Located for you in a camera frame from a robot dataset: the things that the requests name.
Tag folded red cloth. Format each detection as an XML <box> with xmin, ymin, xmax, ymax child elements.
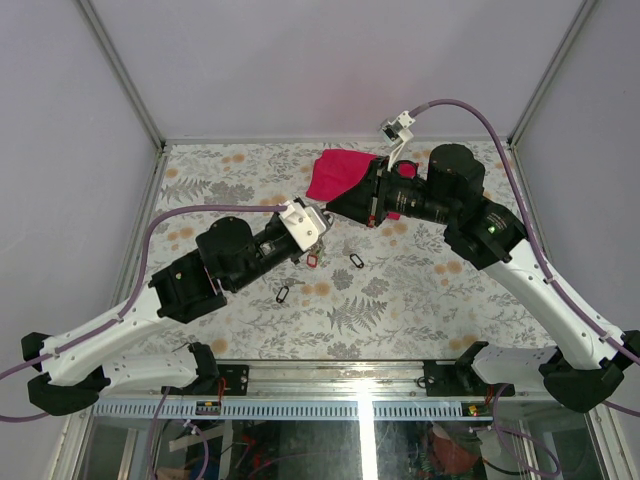
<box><xmin>306</xmin><ymin>149</ymin><xmax>428</xmax><ymax>217</ymax></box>

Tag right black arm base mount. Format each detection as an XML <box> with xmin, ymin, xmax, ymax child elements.
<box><xmin>416</xmin><ymin>341</ymin><xmax>499</xmax><ymax>397</ymax></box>

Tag blue slotted cable duct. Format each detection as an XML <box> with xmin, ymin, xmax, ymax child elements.
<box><xmin>92</xmin><ymin>399</ymin><xmax>492</xmax><ymax>422</ymax></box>

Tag keyring with coloured tags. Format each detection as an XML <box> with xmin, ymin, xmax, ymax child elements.
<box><xmin>306</xmin><ymin>210</ymin><xmax>334</xmax><ymax>269</ymax></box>

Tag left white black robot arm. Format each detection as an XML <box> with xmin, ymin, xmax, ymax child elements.
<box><xmin>21</xmin><ymin>204</ymin><xmax>331</xmax><ymax>416</ymax></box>

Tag right aluminium frame post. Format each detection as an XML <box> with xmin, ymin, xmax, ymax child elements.
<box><xmin>507</xmin><ymin>0</ymin><xmax>601</xmax><ymax>146</ymax></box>

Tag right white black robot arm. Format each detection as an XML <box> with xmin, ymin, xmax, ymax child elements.
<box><xmin>327</xmin><ymin>144</ymin><xmax>639</xmax><ymax>413</ymax></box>

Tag aluminium frame post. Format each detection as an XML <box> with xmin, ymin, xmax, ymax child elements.
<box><xmin>74</xmin><ymin>0</ymin><xmax>167</xmax><ymax>151</ymax></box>
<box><xmin>507</xmin><ymin>0</ymin><xmax>601</xmax><ymax>146</ymax></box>

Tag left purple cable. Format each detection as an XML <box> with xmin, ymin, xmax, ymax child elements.
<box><xmin>0</xmin><ymin>202</ymin><xmax>291</xmax><ymax>480</ymax></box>

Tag key with black tag left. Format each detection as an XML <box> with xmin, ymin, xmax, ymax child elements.
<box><xmin>275</xmin><ymin>278</ymin><xmax>303</xmax><ymax>304</ymax></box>

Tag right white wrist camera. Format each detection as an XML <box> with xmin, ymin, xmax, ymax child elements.
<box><xmin>379</xmin><ymin>110</ymin><xmax>415</xmax><ymax>171</ymax></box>

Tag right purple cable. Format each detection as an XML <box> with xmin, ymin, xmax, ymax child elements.
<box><xmin>409</xmin><ymin>98</ymin><xmax>640</xmax><ymax>476</ymax></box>

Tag floral patterned table mat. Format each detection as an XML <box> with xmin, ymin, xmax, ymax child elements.
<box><xmin>134</xmin><ymin>143</ymin><xmax>552</xmax><ymax>360</ymax></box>

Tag key with black tag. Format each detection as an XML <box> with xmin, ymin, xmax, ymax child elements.
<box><xmin>275</xmin><ymin>278</ymin><xmax>303</xmax><ymax>304</ymax></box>
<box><xmin>342</xmin><ymin>241</ymin><xmax>364</xmax><ymax>269</ymax></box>

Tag aluminium front rail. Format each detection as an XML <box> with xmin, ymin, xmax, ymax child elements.
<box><xmin>74</xmin><ymin>359</ymin><xmax>614</xmax><ymax>401</ymax></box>

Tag key with black tag centre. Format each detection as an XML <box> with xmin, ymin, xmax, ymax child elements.
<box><xmin>342</xmin><ymin>241</ymin><xmax>364</xmax><ymax>269</ymax></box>

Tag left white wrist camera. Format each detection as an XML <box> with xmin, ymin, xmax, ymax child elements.
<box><xmin>278</xmin><ymin>200</ymin><xmax>331</xmax><ymax>252</ymax></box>

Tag purple cable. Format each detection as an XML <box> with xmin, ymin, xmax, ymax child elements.
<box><xmin>409</xmin><ymin>98</ymin><xmax>640</xmax><ymax>476</ymax></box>
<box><xmin>0</xmin><ymin>202</ymin><xmax>291</xmax><ymax>480</ymax></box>

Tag left aluminium frame post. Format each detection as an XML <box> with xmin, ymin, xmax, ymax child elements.
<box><xmin>74</xmin><ymin>0</ymin><xmax>167</xmax><ymax>151</ymax></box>

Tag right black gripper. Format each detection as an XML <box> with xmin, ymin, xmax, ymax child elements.
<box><xmin>326</xmin><ymin>155</ymin><xmax>456</xmax><ymax>227</ymax></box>

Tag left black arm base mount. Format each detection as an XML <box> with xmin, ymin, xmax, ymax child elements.
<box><xmin>196</xmin><ymin>364</ymin><xmax>250</xmax><ymax>399</ymax></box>

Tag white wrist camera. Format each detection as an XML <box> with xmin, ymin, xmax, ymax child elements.
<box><xmin>379</xmin><ymin>110</ymin><xmax>415</xmax><ymax>171</ymax></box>
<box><xmin>278</xmin><ymin>200</ymin><xmax>331</xmax><ymax>252</ymax></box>

